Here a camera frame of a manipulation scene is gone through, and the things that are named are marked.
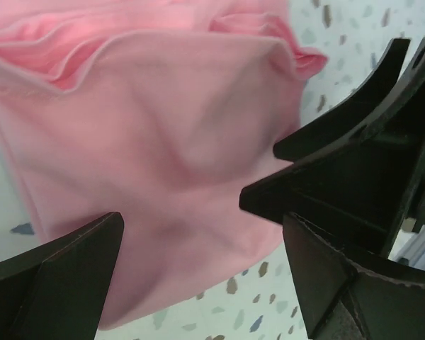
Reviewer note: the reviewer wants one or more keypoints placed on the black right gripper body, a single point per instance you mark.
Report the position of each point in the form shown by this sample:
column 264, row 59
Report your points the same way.
column 397, row 151

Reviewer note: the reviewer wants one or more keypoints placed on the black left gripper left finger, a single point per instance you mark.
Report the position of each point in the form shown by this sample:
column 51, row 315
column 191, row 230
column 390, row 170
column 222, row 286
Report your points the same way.
column 57, row 291

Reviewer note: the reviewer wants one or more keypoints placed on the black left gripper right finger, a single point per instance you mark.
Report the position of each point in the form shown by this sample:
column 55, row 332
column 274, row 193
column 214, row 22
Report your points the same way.
column 346, row 292

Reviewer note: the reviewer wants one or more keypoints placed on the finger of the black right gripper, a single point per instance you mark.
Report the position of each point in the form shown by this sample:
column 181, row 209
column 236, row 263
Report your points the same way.
column 342, row 118
column 329, row 190

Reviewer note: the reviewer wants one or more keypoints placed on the pink t shirt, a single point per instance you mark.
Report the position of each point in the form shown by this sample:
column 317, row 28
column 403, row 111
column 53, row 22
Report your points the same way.
column 161, row 111

